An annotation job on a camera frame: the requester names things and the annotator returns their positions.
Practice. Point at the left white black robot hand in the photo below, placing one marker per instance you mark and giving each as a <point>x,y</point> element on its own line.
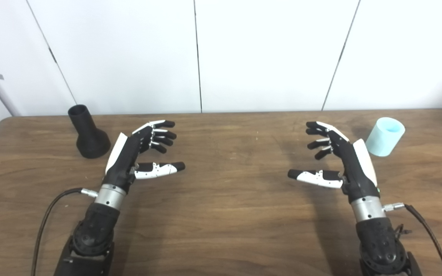
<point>123,161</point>

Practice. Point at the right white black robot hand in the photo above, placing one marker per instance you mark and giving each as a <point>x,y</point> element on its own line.
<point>355,172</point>

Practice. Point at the black flared nozzle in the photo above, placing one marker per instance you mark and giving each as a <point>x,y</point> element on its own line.
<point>90,143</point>

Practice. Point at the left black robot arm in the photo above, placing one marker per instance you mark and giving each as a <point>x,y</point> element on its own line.
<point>94,230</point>

